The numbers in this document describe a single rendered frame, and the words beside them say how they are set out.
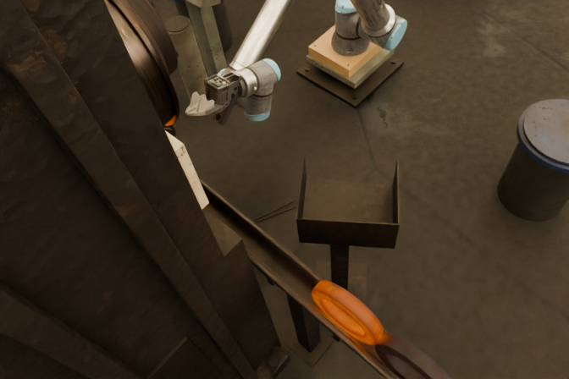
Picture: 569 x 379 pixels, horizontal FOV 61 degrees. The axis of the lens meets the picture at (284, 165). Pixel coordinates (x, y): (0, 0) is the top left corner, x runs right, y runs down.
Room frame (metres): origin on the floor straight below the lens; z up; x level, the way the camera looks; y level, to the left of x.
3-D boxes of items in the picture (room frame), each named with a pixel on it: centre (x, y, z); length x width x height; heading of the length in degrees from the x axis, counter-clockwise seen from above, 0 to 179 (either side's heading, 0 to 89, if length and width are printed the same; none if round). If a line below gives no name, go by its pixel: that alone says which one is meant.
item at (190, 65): (1.77, 0.36, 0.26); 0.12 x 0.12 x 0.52
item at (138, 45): (0.91, 0.38, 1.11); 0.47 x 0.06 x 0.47; 41
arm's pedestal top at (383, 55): (1.85, -0.42, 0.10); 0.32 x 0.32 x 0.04; 39
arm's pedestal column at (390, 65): (1.85, -0.42, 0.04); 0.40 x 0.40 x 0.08; 39
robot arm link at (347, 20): (1.84, -0.43, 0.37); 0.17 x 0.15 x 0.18; 41
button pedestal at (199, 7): (1.90, 0.26, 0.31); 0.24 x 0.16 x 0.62; 41
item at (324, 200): (0.68, -0.16, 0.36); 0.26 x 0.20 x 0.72; 76
